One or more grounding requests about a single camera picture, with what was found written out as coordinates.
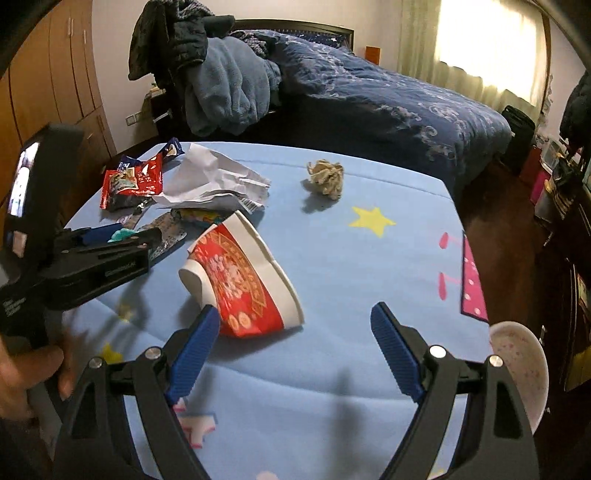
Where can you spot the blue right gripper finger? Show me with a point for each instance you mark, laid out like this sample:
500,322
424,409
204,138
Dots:
101,234

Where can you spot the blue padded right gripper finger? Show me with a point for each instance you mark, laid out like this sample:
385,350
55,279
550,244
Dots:
186,352
402,347

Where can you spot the red snack bag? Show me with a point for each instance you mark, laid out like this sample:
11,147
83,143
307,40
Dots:
131,182

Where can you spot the silver foil wrapper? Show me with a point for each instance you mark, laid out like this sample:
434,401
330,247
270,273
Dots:
164,234

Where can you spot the colourful small candy wrapper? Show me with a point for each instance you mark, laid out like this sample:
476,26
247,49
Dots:
203,218

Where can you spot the red white paper cup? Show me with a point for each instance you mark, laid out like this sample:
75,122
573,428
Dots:
230,268

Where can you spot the blue biscuit wrapper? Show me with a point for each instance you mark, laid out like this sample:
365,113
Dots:
169,154

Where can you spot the white paper sheet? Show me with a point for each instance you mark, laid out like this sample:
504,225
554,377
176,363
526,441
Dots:
209,180

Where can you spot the beige paper ball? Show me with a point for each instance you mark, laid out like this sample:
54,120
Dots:
327,178

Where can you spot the teal plastic lid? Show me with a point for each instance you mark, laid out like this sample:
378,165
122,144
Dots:
121,234

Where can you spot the person's left hand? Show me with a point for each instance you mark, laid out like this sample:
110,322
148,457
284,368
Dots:
22,369

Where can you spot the light blue star tablecloth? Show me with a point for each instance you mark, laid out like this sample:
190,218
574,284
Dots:
319,401

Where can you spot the dark nightstand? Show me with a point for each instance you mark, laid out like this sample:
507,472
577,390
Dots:
165,113

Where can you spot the wooden wardrobe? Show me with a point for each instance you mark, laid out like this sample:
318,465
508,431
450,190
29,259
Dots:
52,78

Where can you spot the blue fleece blanket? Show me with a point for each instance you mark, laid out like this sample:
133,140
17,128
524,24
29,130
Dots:
232,90

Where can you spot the dark jackets on chair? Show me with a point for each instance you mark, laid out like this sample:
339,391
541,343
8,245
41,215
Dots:
170,37

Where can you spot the dark cluttered dresser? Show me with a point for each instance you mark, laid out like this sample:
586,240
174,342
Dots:
563,210

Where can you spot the bed with blue duvet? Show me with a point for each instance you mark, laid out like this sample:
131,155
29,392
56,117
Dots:
334,101

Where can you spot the black suitcase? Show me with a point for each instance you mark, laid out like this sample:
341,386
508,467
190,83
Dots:
523,130

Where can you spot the coat rack with clothes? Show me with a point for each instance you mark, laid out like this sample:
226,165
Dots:
575,123

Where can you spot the orange box behind bed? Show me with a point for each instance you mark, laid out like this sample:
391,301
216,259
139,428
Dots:
373,54

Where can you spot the pale green curtain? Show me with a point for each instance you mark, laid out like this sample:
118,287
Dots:
494,52

